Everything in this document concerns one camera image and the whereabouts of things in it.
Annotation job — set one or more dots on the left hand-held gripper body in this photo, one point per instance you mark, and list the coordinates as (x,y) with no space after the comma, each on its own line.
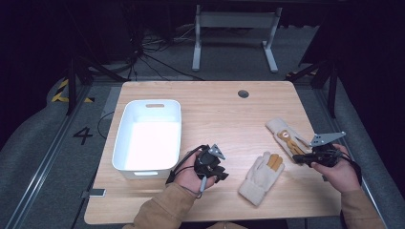
(207,163)

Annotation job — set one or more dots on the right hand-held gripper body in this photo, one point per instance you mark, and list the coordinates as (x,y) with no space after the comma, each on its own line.
(328,156)

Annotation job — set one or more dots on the beige glove with bear print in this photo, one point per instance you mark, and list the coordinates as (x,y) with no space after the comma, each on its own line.
(283,133)

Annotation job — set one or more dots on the beige glove with yellow fingers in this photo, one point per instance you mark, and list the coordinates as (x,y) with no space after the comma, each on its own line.
(259,181)

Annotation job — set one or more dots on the white plastic bin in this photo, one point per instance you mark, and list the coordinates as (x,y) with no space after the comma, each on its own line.
(149,140)

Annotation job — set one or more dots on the person's left hand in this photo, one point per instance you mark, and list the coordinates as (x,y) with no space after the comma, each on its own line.
(186,178)

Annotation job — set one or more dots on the person's right hand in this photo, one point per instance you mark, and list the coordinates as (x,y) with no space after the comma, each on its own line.
(344,176)

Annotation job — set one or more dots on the grey table grommet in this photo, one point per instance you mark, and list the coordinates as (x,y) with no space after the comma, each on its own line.
(243,93)

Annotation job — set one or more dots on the black metal stand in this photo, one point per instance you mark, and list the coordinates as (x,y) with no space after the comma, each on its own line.
(84,73)
(321,74)

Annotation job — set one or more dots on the grey metal stand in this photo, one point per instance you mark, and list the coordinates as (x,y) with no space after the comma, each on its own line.
(235,19)

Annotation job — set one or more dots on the yellow and black hazard tape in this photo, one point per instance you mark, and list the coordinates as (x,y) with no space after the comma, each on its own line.
(60,92)

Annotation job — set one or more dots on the aluminium floor rail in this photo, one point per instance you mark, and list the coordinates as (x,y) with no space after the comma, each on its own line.
(41,165)
(350,152)

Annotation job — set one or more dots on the grey table edge bracket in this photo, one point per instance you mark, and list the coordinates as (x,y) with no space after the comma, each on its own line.
(94,193)

